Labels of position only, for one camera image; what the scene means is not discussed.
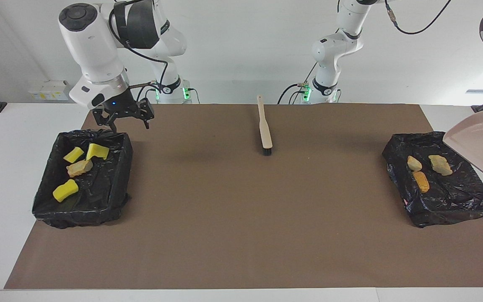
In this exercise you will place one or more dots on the beige brush with black bristles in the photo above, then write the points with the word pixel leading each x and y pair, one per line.
pixel 264 130

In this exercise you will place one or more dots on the white wall socket boxes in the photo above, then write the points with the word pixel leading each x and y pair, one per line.
pixel 48 90

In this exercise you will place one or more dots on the notched yellow sponge piece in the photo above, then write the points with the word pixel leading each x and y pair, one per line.
pixel 97 151

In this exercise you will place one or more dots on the orange-brown nugget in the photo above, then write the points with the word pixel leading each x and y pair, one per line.
pixel 421 181

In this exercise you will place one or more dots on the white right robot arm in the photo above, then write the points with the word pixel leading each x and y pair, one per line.
pixel 94 46

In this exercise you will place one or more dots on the beige stone-like chunk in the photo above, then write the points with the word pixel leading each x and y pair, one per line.
pixel 79 167

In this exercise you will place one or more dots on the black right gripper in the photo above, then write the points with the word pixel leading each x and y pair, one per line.
pixel 122 108

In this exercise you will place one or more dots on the large yellow sponge piece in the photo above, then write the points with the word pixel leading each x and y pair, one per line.
pixel 65 191

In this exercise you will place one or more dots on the small yellow sponge piece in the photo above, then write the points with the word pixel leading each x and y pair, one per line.
pixel 74 154

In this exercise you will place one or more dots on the black bag lined bin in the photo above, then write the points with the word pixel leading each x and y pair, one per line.
pixel 107 188
pixel 455 197

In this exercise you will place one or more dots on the golden crinkled chip piece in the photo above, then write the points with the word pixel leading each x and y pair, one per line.
pixel 414 163

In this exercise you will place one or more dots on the pale cream chip piece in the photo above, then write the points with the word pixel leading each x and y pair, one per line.
pixel 440 165

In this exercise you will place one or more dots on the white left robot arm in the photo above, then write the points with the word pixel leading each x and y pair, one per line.
pixel 333 46

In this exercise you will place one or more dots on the brown table mat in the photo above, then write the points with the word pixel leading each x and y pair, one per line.
pixel 224 251

